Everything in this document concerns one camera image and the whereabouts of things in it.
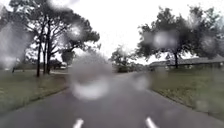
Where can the small tree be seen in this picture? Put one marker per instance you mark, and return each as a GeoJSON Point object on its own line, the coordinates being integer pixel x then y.
{"type": "Point", "coordinates": [120, 60]}

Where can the grey asphalt road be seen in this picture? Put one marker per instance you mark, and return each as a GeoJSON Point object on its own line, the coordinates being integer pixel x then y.
{"type": "Point", "coordinates": [115, 110]}

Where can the broad dark tree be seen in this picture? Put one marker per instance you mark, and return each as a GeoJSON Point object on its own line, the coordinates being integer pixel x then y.
{"type": "Point", "coordinates": [175, 40]}

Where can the robot's own part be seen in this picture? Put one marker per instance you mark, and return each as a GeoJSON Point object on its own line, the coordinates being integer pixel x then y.
{"type": "Point", "coordinates": [150, 123]}
{"type": "Point", "coordinates": [78, 123]}

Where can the tall dark tree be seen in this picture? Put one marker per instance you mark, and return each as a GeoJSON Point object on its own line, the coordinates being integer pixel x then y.
{"type": "Point", "coordinates": [48, 36]}

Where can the low building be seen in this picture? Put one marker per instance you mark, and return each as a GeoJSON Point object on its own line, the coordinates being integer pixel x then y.
{"type": "Point", "coordinates": [193, 62]}

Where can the grass verge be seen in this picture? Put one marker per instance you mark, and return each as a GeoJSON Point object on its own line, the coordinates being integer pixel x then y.
{"type": "Point", "coordinates": [193, 88]}
{"type": "Point", "coordinates": [23, 88]}

